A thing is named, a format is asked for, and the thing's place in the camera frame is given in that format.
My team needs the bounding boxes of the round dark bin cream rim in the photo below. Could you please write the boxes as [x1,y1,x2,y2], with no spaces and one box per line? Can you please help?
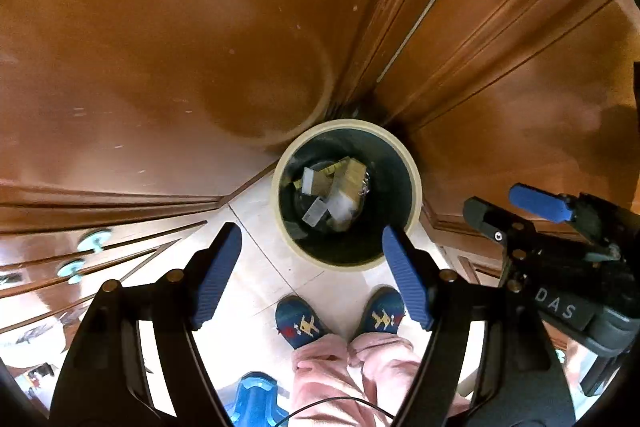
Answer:
[270,119,425,275]

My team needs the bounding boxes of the thin black cable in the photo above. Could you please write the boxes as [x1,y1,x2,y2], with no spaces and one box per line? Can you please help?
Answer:
[280,397,401,427]

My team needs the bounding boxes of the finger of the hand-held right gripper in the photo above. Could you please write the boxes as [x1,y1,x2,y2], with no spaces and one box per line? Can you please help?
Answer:
[509,183,623,260]
[462,197,540,255]

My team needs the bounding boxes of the round green cabinet knob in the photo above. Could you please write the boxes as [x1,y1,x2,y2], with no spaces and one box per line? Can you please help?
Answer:
[56,258,87,284]
[77,229,115,254]

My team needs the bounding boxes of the blue plastic stool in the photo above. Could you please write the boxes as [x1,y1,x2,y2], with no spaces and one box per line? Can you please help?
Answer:
[227,372,292,427]

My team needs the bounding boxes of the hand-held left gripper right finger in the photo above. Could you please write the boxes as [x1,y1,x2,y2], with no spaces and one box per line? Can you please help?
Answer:
[382,225,576,427]

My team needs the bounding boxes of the person's pink pants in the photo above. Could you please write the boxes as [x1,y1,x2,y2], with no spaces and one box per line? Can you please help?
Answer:
[290,332,473,427]

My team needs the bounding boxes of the wooden cabinet door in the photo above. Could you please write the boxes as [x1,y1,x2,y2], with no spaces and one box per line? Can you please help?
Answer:
[0,0,416,208]
[370,0,640,238]

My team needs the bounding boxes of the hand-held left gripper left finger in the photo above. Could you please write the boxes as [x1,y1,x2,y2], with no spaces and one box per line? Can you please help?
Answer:
[50,222,243,427]

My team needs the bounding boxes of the small white box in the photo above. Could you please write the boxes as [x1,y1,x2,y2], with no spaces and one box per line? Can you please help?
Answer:
[302,196,333,227]

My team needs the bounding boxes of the red white long box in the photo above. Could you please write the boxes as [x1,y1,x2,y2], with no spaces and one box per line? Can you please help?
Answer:
[327,158,368,230]

